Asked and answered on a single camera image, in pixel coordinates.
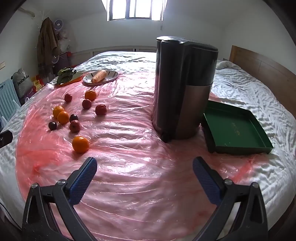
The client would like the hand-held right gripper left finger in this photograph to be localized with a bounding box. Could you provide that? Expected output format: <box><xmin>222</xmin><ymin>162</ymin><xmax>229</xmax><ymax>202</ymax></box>
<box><xmin>22</xmin><ymin>157</ymin><xmax>98</xmax><ymax>241</ymax></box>

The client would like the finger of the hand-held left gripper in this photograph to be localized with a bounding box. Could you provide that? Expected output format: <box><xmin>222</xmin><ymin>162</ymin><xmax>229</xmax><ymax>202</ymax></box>
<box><xmin>0</xmin><ymin>130</ymin><xmax>13</xmax><ymax>149</ymax></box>

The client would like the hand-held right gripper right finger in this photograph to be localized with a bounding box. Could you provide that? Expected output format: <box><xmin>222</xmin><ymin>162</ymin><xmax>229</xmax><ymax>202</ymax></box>
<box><xmin>193</xmin><ymin>156</ymin><xmax>269</xmax><ymax>241</ymax></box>

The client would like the green square tray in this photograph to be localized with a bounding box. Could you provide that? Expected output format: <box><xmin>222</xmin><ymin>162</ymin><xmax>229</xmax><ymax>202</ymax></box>
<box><xmin>201</xmin><ymin>100</ymin><xmax>274</xmax><ymax>154</ymax></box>

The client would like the light blue rack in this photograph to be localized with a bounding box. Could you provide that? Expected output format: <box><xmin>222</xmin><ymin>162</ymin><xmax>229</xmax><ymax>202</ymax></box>
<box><xmin>0</xmin><ymin>79</ymin><xmax>21</xmax><ymax>121</ymax></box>

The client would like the grey printed bag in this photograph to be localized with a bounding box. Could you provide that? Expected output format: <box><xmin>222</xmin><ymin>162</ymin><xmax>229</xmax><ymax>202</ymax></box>
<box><xmin>12</xmin><ymin>68</ymin><xmax>31</xmax><ymax>100</ymax></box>

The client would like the yellow printed box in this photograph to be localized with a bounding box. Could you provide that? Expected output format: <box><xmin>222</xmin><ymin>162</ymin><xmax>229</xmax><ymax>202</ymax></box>
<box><xmin>30</xmin><ymin>74</ymin><xmax>46</xmax><ymax>92</ymax></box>

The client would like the green leafy vegetable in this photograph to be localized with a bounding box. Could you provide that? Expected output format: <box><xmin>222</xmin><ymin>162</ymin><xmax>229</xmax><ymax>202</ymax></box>
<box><xmin>57</xmin><ymin>67</ymin><xmax>78</xmax><ymax>83</ymax></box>

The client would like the orange tray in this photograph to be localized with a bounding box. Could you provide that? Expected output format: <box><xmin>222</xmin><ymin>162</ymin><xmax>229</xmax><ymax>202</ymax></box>
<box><xmin>54</xmin><ymin>72</ymin><xmax>84</xmax><ymax>87</ymax></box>

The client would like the dark grey juicer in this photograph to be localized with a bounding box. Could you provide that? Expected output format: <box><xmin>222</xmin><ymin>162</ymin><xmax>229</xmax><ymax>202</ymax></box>
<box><xmin>151</xmin><ymin>36</ymin><xmax>219</xmax><ymax>143</ymax></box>

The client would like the white bed sheet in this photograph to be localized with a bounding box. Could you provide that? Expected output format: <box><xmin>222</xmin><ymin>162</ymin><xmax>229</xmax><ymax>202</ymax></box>
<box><xmin>0</xmin><ymin>51</ymin><xmax>296</xmax><ymax>241</ymax></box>

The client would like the brown hanging coat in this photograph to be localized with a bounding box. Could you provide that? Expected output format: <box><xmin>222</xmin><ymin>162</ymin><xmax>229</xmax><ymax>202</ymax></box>
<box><xmin>37</xmin><ymin>17</ymin><xmax>59</xmax><ymax>77</ymax></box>

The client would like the carrot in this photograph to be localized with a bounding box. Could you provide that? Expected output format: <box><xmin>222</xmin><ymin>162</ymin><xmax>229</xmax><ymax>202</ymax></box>
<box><xmin>91</xmin><ymin>70</ymin><xmax>107</xmax><ymax>83</ymax></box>

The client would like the white striped plate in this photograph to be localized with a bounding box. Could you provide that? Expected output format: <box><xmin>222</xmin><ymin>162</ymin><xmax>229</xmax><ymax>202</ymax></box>
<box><xmin>83</xmin><ymin>70</ymin><xmax>119</xmax><ymax>86</ymax></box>

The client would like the white pillow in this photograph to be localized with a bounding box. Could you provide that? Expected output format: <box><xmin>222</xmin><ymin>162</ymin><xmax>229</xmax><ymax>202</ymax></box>
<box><xmin>216</xmin><ymin>60</ymin><xmax>241</xmax><ymax>70</ymax></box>

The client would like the wooden headboard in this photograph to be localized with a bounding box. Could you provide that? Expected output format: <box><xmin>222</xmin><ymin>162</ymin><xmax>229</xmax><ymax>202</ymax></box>
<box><xmin>229</xmin><ymin>45</ymin><xmax>296</xmax><ymax>87</ymax></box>

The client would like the white low cabinet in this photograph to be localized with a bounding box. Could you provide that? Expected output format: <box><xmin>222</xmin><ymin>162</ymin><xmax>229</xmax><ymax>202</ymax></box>
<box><xmin>70</xmin><ymin>46</ymin><xmax>158</xmax><ymax>65</ymax></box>

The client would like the window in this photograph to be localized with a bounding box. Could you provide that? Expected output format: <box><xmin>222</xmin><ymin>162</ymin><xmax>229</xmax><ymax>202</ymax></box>
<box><xmin>102</xmin><ymin>0</ymin><xmax>167</xmax><ymax>22</ymax></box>

